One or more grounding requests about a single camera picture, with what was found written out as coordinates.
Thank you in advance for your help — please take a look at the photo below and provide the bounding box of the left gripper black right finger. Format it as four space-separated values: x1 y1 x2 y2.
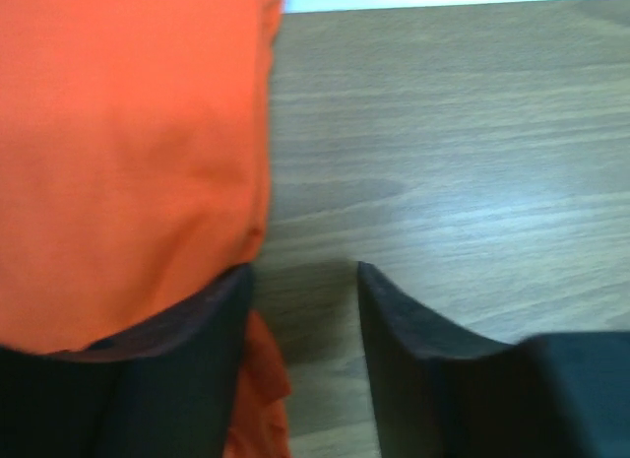
356 262 629 457

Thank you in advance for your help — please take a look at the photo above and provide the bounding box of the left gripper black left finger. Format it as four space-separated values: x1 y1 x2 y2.
1 264 253 457

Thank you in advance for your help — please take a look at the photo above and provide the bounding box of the orange t shirt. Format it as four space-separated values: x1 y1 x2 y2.
1 0 290 457

